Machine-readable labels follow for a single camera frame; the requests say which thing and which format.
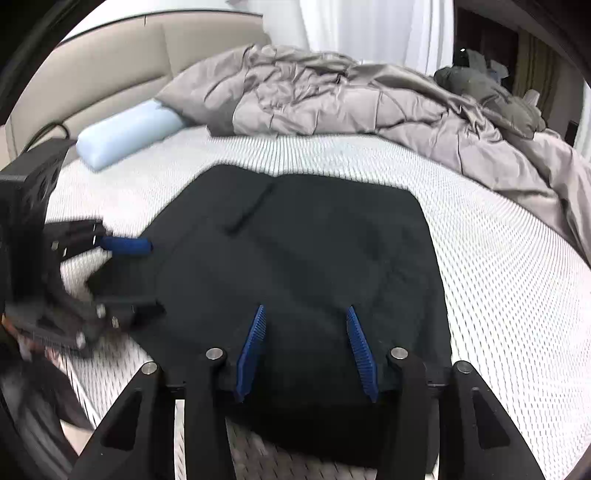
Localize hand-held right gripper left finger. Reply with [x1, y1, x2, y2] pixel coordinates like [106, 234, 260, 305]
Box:
[74, 304, 267, 480]

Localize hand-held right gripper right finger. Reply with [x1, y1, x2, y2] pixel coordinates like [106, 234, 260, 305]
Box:
[346, 305, 546, 480]

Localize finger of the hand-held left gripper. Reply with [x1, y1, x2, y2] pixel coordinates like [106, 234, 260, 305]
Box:
[45, 219, 154, 265]
[18, 299, 140, 357]

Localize black pants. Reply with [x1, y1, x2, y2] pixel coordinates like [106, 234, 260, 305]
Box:
[89, 165, 454, 468]

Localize light blue pillow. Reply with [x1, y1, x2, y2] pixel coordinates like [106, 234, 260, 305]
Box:
[75, 100, 188, 173]

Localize bed with patterned white sheet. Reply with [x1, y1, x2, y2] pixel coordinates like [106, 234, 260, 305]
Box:
[44, 124, 591, 480]

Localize beige padded headboard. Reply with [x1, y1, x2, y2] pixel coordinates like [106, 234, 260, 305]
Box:
[0, 17, 273, 160]

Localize grey duvet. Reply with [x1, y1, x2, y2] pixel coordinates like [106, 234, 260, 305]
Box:
[154, 44, 591, 265]

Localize dark grey clothing heap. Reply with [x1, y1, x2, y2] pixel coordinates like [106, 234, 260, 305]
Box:
[434, 65, 548, 140]

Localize hanging grey clothes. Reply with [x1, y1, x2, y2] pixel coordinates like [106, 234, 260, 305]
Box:
[454, 47, 509, 80]

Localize white curtain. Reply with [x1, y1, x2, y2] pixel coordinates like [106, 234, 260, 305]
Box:
[295, 0, 456, 78]

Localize olive striped curtain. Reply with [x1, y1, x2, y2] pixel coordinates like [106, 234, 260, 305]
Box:
[514, 28, 560, 116]

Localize black cable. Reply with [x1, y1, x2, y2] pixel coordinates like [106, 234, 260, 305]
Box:
[28, 121, 71, 154]

